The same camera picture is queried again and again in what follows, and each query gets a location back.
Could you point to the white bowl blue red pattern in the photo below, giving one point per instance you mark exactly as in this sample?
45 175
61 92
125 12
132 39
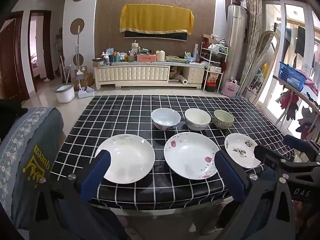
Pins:
165 116

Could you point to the pink clothes pile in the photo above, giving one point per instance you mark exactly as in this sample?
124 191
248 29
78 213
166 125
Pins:
312 80

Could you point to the pink bag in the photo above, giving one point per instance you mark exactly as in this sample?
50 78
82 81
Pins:
230 88

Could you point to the black checked tablecloth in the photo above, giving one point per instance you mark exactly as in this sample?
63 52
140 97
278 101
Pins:
125 110

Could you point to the green folded cloth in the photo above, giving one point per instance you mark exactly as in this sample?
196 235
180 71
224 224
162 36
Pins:
175 59

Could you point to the brown door frame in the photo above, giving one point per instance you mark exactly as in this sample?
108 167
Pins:
50 50

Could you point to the glass sliding door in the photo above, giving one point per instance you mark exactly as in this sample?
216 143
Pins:
268 17

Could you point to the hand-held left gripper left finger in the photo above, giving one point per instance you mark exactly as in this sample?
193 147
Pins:
96 173

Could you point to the small white plate green print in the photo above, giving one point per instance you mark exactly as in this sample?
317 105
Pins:
237 145

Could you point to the blue plastic basket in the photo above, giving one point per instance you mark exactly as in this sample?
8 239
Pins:
291 76

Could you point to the white paper roll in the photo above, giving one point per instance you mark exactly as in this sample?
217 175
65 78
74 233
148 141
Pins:
183 80

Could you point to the grey printed seat cover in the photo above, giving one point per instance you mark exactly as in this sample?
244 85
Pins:
25 140

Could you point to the white mop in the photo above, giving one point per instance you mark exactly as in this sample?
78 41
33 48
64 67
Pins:
78 55

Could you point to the white mop bucket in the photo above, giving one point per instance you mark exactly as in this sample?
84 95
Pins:
64 92

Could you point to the yellow cloth cover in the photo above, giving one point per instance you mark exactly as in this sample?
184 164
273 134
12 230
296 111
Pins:
156 16

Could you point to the silver standing air conditioner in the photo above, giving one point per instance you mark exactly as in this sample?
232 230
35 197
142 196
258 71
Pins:
236 42

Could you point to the cream oval floor mirror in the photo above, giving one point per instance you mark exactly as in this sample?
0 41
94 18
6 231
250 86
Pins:
265 55

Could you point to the white tumbler with straw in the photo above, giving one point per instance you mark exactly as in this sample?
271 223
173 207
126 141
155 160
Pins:
135 48

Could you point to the cardboard box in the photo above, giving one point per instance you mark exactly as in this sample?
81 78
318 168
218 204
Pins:
87 78

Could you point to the brown wooden door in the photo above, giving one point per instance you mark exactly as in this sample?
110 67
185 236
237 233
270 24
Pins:
10 60

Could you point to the pink storage box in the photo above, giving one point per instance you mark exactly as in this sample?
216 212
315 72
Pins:
146 57

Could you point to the brown round wall disc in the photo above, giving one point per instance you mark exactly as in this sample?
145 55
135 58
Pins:
75 26
80 59

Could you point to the cream TV cabinet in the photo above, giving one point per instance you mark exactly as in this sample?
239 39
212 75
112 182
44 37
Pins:
132 73

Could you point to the white dustpan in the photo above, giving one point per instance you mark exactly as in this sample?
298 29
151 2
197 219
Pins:
85 92

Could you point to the red hanging clothes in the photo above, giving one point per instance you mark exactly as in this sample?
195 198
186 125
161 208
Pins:
288 105

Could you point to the beige patterned curtain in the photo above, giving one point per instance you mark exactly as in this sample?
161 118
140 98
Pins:
253 30

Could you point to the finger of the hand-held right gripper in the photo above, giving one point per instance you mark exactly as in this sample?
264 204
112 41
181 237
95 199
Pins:
297 143
267 156

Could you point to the white plate pink flowers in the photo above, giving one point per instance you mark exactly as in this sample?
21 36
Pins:
190 152

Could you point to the clothes drying rack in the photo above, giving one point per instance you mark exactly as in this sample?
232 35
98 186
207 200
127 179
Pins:
287 85

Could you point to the cream white bowl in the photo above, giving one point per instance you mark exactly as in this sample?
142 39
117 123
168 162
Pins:
197 117

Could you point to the black television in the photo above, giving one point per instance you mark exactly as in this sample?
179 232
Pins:
155 35

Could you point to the white metal shelf rack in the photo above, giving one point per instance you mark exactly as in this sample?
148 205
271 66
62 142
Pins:
215 65

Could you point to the light blue plastic bowl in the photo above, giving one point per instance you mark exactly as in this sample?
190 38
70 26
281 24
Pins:
190 59

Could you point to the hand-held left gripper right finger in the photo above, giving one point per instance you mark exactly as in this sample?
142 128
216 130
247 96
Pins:
230 177

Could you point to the green patterned bowl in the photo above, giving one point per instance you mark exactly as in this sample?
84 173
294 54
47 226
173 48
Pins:
223 120

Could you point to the large plain white plate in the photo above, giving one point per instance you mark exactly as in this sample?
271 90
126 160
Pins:
127 155

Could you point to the cream cylinder jar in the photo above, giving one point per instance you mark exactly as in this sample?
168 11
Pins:
160 55

